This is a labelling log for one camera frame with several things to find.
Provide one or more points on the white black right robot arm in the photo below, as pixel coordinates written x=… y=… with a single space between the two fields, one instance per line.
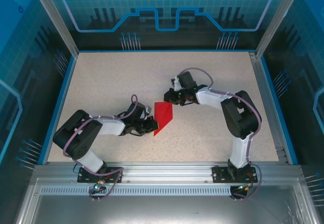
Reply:
x=239 y=150

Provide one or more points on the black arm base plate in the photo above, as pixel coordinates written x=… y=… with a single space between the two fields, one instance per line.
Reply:
x=220 y=174
x=111 y=174

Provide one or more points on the aluminium side rail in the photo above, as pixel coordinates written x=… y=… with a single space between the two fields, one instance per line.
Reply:
x=263 y=87

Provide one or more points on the aluminium frame post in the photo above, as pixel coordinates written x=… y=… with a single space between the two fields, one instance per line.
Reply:
x=278 y=18
x=55 y=18

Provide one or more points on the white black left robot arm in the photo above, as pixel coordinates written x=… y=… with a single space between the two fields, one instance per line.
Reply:
x=89 y=160

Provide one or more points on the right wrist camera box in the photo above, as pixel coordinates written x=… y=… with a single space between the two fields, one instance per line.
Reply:
x=176 y=81

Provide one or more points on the metal shelf panel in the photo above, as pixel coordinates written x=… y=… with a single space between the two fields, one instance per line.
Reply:
x=162 y=211

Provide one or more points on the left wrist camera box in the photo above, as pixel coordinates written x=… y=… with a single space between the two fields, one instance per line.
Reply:
x=148 y=109

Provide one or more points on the aluminium mounting rail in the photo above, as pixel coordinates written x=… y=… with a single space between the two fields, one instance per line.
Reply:
x=167 y=173

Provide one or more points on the red cloth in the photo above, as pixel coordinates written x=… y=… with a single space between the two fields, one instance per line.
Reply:
x=164 y=115

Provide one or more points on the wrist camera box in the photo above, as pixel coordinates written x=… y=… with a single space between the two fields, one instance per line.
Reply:
x=176 y=81
x=148 y=109

